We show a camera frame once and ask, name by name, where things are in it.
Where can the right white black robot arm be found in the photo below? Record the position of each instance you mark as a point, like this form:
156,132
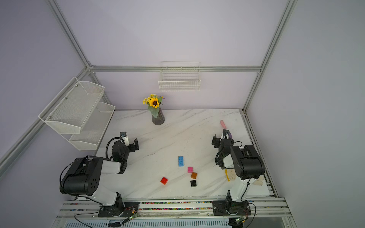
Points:
246,163

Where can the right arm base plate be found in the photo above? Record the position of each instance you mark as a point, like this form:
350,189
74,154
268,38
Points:
225,208

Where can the yellow handled brush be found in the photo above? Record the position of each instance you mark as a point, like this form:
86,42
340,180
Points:
227,176

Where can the aluminium frame rail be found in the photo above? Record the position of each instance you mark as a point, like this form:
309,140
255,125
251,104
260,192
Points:
175,209

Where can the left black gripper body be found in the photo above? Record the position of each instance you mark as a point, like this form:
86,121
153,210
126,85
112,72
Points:
132,145

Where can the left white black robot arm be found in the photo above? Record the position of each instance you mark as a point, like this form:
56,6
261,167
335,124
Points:
82,178

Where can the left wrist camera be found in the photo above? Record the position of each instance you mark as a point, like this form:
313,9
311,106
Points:
124,137

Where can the black lego brick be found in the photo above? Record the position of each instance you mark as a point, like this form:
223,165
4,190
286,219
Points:
193,183

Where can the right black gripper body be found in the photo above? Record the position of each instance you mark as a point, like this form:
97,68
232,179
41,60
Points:
217,139

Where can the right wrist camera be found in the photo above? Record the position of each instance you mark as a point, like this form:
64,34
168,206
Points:
226,134

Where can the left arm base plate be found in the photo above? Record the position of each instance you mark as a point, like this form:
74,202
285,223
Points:
126,209

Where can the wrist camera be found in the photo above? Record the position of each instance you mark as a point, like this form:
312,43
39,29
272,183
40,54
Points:
124,137
226,134

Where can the red lego brick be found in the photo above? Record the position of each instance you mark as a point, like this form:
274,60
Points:
164,181

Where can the white mesh two-tier shelf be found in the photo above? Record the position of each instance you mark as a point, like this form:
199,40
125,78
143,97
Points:
79,115

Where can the purple trowel pink handle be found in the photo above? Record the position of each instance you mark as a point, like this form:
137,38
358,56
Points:
223,124

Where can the white wire wall basket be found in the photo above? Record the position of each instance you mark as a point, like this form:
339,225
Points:
179,76

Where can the sunflower in grey vase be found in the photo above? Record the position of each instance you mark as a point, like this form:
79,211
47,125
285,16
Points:
154,105

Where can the blue lego brick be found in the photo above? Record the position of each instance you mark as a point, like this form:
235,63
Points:
181,161

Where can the orange lego brick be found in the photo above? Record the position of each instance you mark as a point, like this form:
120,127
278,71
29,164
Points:
193,175

